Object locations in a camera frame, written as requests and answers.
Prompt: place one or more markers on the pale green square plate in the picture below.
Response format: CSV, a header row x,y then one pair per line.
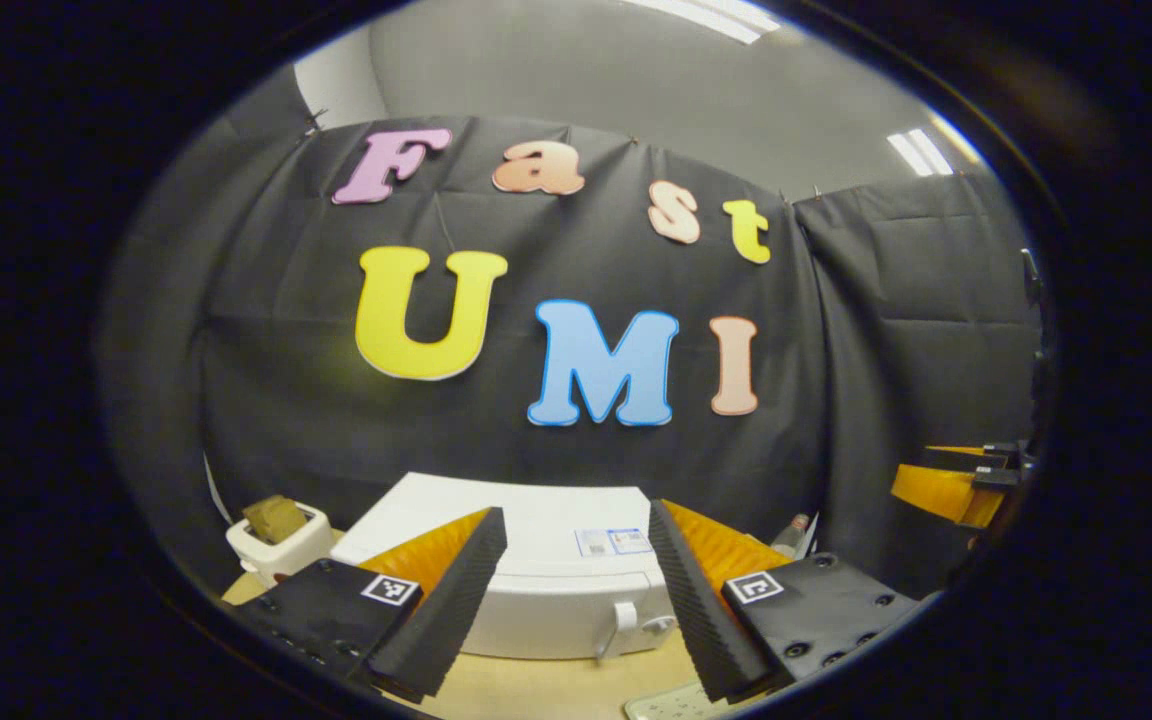
x,y
671,705

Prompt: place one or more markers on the black backdrop cloth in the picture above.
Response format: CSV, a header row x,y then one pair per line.
x,y
836,350

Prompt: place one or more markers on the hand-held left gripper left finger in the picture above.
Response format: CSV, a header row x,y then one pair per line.
x,y
451,605

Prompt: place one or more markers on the clear bottle with red label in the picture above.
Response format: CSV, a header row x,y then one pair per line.
x,y
791,538

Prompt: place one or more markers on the white microwave oven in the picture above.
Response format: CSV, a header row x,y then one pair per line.
x,y
536,600

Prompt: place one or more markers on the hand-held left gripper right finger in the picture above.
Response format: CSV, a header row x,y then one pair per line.
x,y
696,610

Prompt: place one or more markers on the white toaster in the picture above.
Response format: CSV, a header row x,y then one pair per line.
x,y
281,555

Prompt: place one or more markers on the brown toast slice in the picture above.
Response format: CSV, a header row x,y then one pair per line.
x,y
274,518

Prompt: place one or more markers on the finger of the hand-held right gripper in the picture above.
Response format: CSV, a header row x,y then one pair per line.
x,y
966,458
946,492

